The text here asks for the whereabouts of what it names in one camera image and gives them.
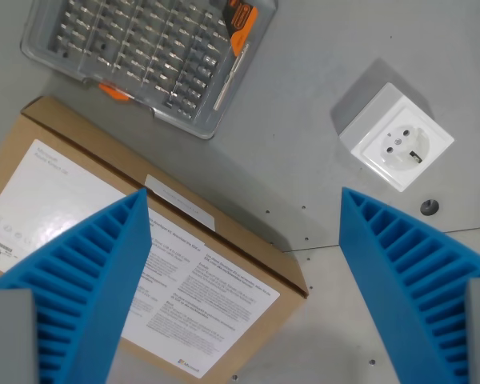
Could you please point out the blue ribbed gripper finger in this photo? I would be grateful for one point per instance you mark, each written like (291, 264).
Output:
(100, 280)
(408, 288)

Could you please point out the small white seal sticker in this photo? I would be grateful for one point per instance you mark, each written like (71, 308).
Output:
(184, 200)

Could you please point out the brown cardboard box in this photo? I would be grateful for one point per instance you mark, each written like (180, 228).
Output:
(104, 136)

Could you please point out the metal extension rod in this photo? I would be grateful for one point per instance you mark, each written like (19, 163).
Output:
(230, 80)

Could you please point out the clear plastic bit set case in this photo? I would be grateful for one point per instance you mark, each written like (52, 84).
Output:
(144, 52)

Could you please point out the white wall socket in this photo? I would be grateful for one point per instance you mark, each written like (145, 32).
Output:
(398, 138)

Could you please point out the large white printed box label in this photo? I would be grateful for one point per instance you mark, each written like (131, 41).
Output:
(52, 188)

